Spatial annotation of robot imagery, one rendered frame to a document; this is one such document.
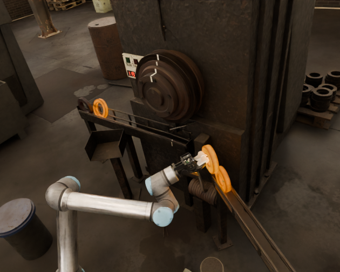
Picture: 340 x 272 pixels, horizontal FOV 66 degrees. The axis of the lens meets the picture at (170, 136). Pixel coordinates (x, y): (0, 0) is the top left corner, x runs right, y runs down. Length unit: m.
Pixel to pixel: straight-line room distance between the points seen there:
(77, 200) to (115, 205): 0.19
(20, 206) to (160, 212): 1.32
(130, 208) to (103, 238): 1.09
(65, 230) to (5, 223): 0.73
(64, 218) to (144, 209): 0.50
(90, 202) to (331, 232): 1.75
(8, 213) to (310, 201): 2.35
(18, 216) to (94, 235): 0.60
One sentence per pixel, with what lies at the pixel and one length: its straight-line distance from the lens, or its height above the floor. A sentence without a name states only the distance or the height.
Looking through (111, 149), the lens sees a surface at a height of 0.60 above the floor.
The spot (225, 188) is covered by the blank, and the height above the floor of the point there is 0.71.
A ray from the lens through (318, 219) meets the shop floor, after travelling 2.41.
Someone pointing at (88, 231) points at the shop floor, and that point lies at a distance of 2.45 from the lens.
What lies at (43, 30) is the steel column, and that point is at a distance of 8.44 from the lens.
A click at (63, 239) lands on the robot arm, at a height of 0.64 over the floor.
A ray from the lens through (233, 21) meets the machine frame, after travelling 1.41.
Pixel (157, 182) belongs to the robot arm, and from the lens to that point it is 1.36.
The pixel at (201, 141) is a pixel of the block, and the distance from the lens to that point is 1.70.
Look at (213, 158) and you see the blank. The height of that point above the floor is 0.96.
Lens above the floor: 1.90
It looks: 38 degrees down
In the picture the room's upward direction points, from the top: 10 degrees counter-clockwise
